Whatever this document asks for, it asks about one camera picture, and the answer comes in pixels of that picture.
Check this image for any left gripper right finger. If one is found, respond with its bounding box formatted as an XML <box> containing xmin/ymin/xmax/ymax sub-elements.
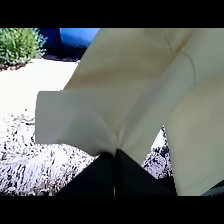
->
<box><xmin>114</xmin><ymin>148</ymin><xmax>177</xmax><ymax>197</ymax></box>

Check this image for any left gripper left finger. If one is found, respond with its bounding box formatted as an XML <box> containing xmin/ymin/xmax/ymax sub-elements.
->
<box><xmin>60</xmin><ymin>151</ymin><xmax>116</xmax><ymax>197</ymax></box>

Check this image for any cream shirt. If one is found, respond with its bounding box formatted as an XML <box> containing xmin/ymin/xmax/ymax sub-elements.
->
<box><xmin>34</xmin><ymin>27</ymin><xmax>224</xmax><ymax>197</ymax></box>

